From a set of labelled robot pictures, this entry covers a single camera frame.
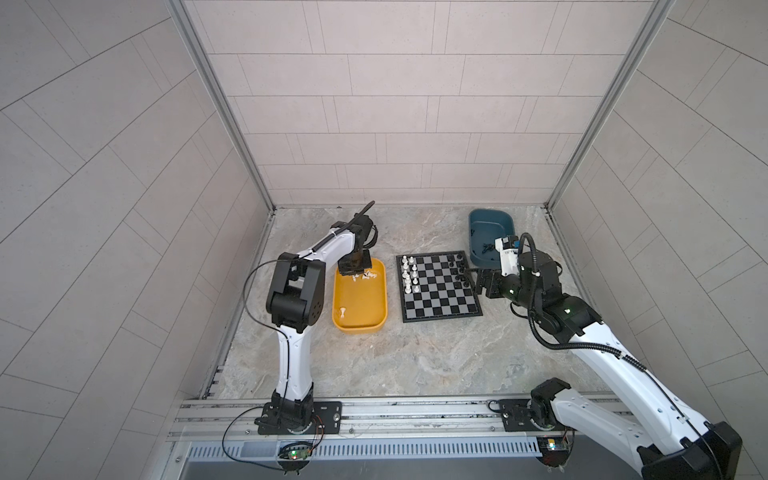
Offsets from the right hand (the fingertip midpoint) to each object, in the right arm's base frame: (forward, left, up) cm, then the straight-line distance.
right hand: (474, 272), depth 75 cm
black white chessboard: (+8, +8, -18) cm, 21 cm away
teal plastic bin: (+31, -14, -18) cm, 38 cm away
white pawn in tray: (+1, +36, -17) cm, 40 cm away
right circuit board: (-35, -14, -22) cm, 44 cm away
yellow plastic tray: (+5, +31, -19) cm, 37 cm away
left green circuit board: (-33, +44, -16) cm, 57 cm away
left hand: (+16, +30, -17) cm, 38 cm away
